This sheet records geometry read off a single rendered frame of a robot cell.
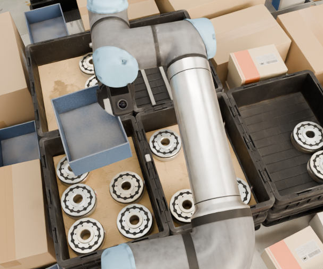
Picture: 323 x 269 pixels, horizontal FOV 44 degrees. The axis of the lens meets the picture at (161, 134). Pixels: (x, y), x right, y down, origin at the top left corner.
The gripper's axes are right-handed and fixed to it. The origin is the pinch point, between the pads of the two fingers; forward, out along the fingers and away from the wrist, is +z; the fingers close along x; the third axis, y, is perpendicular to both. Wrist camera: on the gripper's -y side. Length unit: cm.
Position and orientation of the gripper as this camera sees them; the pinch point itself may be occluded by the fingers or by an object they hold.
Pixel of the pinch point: (116, 114)
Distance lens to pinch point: 102.9
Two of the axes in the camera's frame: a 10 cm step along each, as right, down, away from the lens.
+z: -0.5, 5.5, 8.4
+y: -3.1, -8.0, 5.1
